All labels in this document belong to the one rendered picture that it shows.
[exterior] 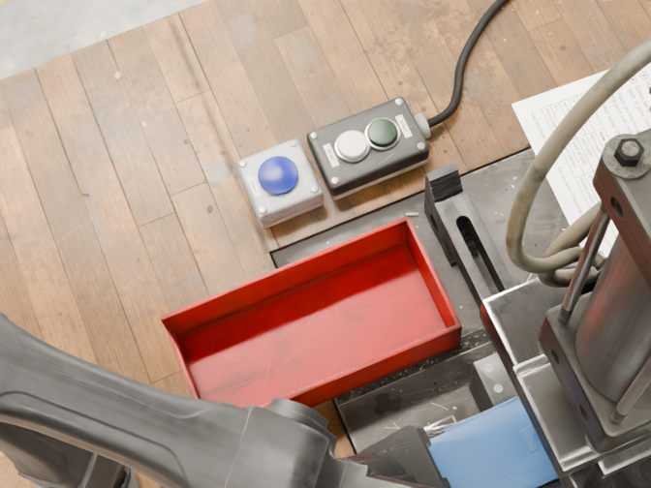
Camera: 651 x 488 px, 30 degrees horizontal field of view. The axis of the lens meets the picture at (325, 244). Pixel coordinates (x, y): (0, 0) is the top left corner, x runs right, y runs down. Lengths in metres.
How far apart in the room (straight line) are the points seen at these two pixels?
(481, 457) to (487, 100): 0.40
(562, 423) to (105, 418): 0.31
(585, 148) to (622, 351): 0.58
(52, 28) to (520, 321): 1.68
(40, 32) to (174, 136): 1.22
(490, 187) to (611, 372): 0.52
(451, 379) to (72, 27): 1.47
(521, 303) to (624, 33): 0.47
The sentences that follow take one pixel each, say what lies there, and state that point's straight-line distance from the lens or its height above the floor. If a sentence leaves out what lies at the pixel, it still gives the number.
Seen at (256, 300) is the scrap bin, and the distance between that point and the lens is 1.17.
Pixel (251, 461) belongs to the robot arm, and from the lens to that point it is 0.77.
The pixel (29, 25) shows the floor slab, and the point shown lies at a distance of 2.47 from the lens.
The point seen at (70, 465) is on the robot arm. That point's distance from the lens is 0.98.
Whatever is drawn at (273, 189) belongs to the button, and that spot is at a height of 0.94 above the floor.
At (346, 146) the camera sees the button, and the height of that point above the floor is 0.94.
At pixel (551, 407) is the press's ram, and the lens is 0.86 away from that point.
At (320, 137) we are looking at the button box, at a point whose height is 0.93.
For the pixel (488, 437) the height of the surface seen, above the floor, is 0.99.
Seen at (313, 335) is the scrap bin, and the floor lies 0.91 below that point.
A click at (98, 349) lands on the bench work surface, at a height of 0.90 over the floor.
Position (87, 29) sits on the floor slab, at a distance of 2.44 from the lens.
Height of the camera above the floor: 2.01
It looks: 68 degrees down
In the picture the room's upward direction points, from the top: 9 degrees counter-clockwise
